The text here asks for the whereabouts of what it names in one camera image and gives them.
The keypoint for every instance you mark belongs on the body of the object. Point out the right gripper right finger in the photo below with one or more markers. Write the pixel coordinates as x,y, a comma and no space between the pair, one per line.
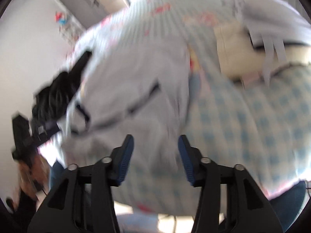
191,160

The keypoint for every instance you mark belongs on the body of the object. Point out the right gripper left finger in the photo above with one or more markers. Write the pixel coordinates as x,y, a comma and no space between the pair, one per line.
121,157

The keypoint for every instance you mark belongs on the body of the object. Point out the white shirt navy trim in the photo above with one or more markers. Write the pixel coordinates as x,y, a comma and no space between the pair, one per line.
143,91

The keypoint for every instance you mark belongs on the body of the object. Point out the black clothes pile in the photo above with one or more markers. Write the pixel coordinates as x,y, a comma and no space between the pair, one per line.
52,101

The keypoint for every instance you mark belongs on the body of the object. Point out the operator left hand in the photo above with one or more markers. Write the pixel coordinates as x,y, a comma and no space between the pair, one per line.
39,172

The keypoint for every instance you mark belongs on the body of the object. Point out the light blue towel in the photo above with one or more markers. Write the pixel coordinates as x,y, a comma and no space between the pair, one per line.
138,222

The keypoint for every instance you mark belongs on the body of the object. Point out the Hello Kitty checkered blanket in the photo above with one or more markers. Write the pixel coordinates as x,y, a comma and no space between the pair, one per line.
264,128

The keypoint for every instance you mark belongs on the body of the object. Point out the folded pink garment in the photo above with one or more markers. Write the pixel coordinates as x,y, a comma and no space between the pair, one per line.
250,78

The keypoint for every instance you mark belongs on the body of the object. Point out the operator leg in jeans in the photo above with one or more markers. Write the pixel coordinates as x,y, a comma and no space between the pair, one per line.
287,205

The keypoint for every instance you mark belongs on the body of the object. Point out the white small shelf rack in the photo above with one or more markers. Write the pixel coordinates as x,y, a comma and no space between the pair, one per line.
70,32

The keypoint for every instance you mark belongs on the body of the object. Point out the red blue toy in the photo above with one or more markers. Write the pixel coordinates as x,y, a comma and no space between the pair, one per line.
61,18

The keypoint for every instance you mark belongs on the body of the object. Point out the grey cabinet door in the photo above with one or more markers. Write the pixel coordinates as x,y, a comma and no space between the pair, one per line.
87,12

